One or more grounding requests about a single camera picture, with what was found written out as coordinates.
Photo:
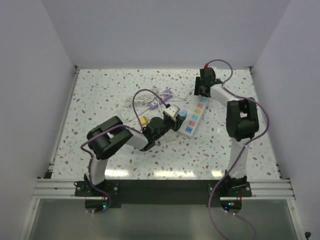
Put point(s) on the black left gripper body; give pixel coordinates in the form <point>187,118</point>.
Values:
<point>168,124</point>

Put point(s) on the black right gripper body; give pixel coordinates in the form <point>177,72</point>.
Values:
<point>198,84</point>

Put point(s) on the yellow plug adapter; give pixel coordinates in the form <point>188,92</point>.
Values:
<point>143,120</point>

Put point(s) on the light blue plug adapter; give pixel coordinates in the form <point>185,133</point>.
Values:
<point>182,115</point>

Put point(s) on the white multicolour power strip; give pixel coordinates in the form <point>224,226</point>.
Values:
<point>193,117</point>

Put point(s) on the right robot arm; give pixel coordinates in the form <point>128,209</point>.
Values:
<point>242,124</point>

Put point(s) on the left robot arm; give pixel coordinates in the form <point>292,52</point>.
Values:
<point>106,139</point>

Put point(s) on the white charger block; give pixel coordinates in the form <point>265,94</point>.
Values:
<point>170,137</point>

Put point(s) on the purple power strip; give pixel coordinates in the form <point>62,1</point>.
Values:
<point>165,95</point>

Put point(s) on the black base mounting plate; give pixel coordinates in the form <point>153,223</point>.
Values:
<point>115,193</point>

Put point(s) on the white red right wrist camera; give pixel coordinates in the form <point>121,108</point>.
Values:
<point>207,65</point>

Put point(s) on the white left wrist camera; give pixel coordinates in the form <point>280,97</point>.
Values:
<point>172,111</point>

